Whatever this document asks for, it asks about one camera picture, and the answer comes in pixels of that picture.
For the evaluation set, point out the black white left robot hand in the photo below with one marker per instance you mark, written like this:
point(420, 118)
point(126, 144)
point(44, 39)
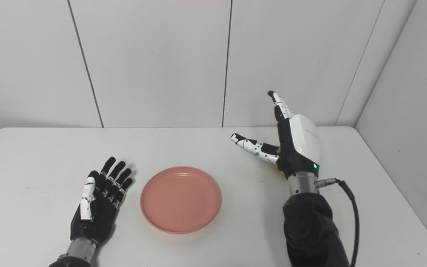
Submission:
point(98, 218)

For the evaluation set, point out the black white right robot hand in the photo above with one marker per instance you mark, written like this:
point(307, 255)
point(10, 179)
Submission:
point(295, 148)

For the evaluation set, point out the pink round plate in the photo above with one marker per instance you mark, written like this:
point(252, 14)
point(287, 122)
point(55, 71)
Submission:
point(181, 199)

